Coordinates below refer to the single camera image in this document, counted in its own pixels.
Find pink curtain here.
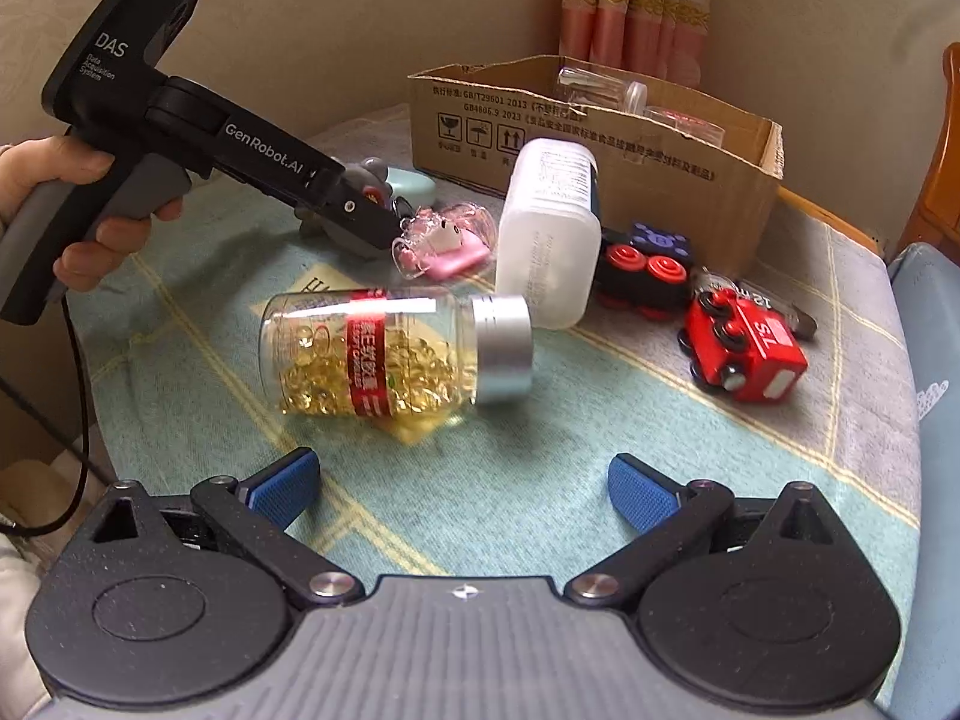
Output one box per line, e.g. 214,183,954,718
559,0,713,83

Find pink keychain toy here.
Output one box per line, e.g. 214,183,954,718
391,202,500,284

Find white plastic bottle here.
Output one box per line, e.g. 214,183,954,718
495,139,603,331

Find checkered blanket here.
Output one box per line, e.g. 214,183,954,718
56,101,925,707

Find blue bed sheet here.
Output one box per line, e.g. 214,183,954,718
887,242,960,695

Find black cable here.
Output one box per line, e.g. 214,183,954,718
0,292,121,537

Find cardboard box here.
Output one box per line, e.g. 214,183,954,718
407,54,785,278

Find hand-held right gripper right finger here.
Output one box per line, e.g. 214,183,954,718
562,454,857,607

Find grey animal toy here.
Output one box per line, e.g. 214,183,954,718
296,157,392,260

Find wooden bed headboard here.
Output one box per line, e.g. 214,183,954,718
896,41,960,265

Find person's left hand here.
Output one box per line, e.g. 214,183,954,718
0,136,185,293

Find clear container with red lid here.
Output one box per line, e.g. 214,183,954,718
645,106,725,148

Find black toy train red wheels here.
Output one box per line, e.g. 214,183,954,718
592,223,710,323

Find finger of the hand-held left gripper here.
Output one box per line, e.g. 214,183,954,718
301,163,407,260

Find clear plastic jar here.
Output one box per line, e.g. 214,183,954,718
559,66,650,117

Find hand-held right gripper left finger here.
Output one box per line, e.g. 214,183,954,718
73,447,367,607

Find light blue plastic piece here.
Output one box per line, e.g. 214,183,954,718
379,169,440,203

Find clear bottle of yellow capsules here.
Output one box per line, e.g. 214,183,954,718
259,289,535,443

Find red toy train car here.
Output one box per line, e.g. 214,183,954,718
681,289,809,404

